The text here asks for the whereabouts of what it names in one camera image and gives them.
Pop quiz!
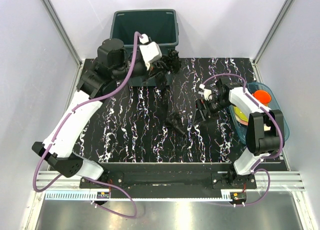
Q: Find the black marble pattern mat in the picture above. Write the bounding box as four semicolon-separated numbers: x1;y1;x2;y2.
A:
72;57;257;164

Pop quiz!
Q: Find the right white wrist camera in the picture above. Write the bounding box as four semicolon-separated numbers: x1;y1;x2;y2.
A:
198;83;213;101

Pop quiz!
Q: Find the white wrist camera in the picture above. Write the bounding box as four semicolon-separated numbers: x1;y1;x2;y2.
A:
139;34;162;65
198;83;213;101

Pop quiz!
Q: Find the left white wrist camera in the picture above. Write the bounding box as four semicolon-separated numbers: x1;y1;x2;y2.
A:
139;34;162;65

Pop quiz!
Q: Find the aluminium frame rail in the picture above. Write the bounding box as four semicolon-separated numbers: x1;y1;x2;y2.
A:
33;171;306;192

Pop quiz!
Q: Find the dark green trash bin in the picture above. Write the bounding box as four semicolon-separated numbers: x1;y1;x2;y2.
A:
110;9;179;87

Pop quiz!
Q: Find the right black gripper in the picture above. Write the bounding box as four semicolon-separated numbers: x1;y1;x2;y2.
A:
192;96;232;127

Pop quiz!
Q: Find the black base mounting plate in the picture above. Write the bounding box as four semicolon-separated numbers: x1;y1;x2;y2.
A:
79;162;258;191

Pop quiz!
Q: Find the yellow plastic plate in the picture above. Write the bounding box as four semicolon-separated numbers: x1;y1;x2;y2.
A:
233;106;248;122

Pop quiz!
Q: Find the blue transparent plastic tray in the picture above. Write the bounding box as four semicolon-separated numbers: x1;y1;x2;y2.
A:
228;81;290;148

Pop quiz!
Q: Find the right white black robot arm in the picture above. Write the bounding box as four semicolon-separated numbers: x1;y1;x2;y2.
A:
193;73;285;189

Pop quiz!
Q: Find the orange plastic cup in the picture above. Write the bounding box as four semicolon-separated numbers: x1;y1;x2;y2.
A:
252;89;272;106

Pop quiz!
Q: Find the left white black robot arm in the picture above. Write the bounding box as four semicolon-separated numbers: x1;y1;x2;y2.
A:
31;34;163;188

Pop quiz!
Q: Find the black trash bag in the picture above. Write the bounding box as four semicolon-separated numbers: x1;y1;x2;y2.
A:
148;49;186;136

